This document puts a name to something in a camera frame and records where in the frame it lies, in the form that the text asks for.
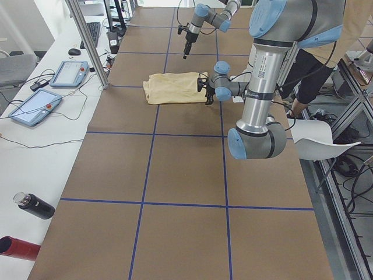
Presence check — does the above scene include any black water bottle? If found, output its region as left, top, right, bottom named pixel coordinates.
left=13, top=192, right=55, bottom=220

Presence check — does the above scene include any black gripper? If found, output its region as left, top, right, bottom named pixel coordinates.
left=205, top=85, right=215, bottom=105
left=183, top=32, right=199, bottom=59

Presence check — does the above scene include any near blue teach pendant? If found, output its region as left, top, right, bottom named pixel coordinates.
left=8, top=89, right=62, bottom=127

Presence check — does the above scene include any far blue teach pendant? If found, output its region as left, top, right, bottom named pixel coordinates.
left=49, top=61, right=89, bottom=88

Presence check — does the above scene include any person in beige shirt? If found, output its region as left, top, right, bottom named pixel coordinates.
left=280, top=1, right=372, bottom=118

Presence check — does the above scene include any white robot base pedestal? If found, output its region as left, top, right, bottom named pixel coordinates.
left=233, top=52, right=254, bottom=103

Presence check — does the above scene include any black computer mouse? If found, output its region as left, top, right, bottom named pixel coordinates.
left=68, top=48, right=81, bottom=56

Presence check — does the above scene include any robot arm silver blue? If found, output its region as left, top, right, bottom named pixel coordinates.
left=198, top=1, right=346, bottom=159
left=178, top=0, right=242, bottom=59

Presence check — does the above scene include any blue teach pendant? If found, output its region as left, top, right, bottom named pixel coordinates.
left=49, top=61, right=89, bottom=88
left=8, top=89, right=62, bottom=127

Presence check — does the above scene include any white plastic chair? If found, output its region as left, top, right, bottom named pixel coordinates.
left=287, top=118, right=361, bottom=161

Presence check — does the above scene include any aluminium frame post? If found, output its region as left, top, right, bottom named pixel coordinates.
left=65, top=0, right=109, bottom=89

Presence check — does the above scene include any red water bottle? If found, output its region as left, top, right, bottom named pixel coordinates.
left=1, top=236, right=41, bottom=261

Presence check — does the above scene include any cream long-sleeve graphic t-shirt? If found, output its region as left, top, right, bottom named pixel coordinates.
left=143, top=72, right=206, bottom=104

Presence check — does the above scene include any black keyboard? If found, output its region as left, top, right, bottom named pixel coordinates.
left=86, top=22, right=101, bottom=47

